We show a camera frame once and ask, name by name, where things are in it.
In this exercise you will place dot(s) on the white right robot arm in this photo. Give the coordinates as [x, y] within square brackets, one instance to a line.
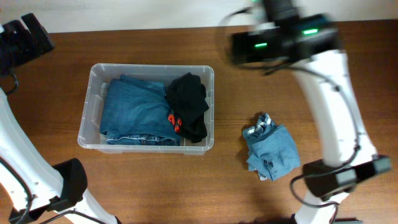
[310, 46]

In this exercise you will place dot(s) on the black garment with orange tips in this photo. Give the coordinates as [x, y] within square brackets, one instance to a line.
[195, 131]

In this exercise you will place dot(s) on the clear plastic storage bin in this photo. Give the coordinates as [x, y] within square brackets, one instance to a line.
[101, 74]

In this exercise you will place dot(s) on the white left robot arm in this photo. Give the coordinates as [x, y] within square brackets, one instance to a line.
[34, 185]

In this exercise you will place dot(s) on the blue denim shirt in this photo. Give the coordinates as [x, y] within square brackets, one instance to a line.
[272, 150]

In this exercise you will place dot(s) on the dark navy garment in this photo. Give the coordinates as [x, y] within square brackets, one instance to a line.
[185, 97]

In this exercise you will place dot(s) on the dark blue jeans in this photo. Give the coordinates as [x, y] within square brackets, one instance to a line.
[135, 112]

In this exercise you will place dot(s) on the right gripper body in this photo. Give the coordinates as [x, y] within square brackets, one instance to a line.
[256, 48]

